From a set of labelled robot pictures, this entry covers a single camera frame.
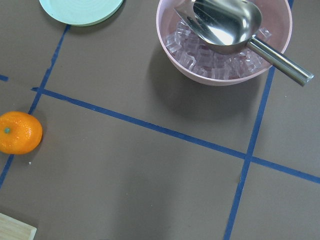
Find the light green plate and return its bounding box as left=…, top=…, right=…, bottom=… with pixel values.
left=39, top=0, right=123, bottom=27

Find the orange mandarin fruit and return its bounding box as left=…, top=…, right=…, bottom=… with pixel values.
left=0, top=111, right=43, bottom=155

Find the pink bowl with ice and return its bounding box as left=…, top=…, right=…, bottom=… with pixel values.
left=155, top=0, right=293, bottom=86

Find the wooden cutting board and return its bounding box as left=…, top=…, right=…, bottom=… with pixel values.
left=0, top=213, right=37, bottom=240

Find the metal ice scoop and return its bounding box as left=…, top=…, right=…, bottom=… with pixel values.
left=174, top=0, right=314, bottom=86

